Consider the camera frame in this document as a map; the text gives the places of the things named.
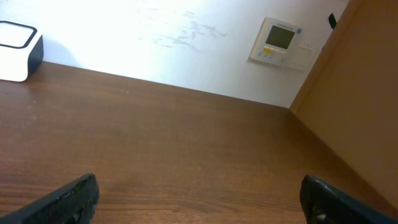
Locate black wall clip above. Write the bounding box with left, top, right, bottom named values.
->
left=328, top=13, right=337, bottom=29

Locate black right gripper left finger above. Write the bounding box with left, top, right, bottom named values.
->
left=1, top=173, right=100, bottom=224

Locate white wall light switch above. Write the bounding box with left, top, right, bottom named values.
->
left=288, top=42, right=316, bottom=72

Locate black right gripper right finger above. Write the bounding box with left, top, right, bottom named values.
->
left=300, top=175, right=397, bottom=224

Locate white barcode scanner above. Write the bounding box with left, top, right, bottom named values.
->
left=1, top=21, right=44, bottom=82

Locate white wall thermostat panel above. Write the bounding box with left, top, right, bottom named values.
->
left=249, top=17, right=303, bottom=67

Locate brown wooden side panel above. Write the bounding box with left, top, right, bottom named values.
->
left=290, top=0, right=397, bottom=206

